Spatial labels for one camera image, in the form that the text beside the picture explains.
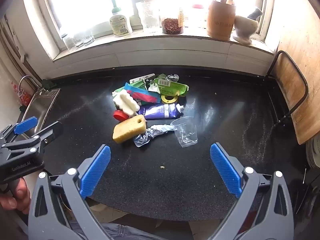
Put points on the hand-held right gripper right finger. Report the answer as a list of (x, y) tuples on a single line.
[(225, 170)]

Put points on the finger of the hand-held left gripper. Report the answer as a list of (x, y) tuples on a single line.
[(25, 125), (52, 131)]

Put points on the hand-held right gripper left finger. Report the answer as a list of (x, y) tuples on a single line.
[(96, 170)]

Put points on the clear plastic cup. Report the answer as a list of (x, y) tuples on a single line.
[(186, 140)]

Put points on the yellow sponge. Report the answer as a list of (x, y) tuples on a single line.
[(128, 130)]

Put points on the silver wrapper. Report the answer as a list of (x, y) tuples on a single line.
[(143, 138)]

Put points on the red bottle cap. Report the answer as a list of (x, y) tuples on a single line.
[(120, 116)]

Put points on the white foam sponge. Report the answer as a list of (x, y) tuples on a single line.
[(125, 103)]

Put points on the grey foil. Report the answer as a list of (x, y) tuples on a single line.
[(172, 77)]

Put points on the person's left hand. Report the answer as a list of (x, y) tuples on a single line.
[(17, 200)]

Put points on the steel sink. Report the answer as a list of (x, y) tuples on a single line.
[(41, 107)]

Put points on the red patterned cloth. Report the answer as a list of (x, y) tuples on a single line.
[(23, 96)]

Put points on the steel faucet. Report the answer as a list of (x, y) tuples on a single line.
[(25, 78)]

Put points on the dark green cloth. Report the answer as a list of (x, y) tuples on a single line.
[(48, 83)]

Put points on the purple tube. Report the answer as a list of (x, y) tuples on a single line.
[(160, 111)]

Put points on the red blue snack bag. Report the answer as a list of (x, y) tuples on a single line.
[(142, 95)]

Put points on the stack of white plates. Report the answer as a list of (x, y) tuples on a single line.
[(313, 155)]

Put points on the clear drinking glass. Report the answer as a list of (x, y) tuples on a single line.
[(68, 42), (79, 39), (88, 37)]

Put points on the dark green packaging piece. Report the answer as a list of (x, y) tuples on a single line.
[(137, 83)]

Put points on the green wrapper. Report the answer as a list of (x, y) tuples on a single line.
[(175, 87)]

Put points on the silver blister pack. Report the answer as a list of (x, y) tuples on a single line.
[(143, 77)]

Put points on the wooden cutting board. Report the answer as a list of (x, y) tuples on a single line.
[(300, 67)]

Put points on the white green soap bottle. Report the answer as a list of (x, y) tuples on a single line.
[(121, 22)]

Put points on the white stone mortar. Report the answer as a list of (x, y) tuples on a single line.
[(243, 27)]

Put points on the clear glass jar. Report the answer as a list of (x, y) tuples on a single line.
[(148, 17)]

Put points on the wooden utensil holder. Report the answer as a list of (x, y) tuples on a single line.
[(220, 20)]

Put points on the glass jar of red flakes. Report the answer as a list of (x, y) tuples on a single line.
[(171, 25)]

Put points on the grey stone pestle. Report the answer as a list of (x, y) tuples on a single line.
[(256, 13)]

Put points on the red lid glass jar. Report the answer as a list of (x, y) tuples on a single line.
[(198, 7)]

